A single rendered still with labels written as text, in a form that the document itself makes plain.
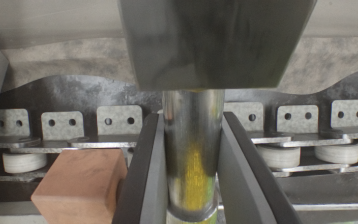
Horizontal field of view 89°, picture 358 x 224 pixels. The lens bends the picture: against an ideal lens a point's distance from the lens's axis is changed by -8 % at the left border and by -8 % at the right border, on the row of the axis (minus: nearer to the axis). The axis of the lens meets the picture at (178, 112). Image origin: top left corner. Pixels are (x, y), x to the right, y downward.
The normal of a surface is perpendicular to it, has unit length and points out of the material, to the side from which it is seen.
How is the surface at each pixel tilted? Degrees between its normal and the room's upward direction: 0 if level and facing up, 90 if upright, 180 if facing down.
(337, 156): 35
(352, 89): 0
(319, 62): 42
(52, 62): 68
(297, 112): 1
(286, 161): 5
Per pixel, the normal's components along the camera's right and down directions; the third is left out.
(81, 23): 0.00, 0.09
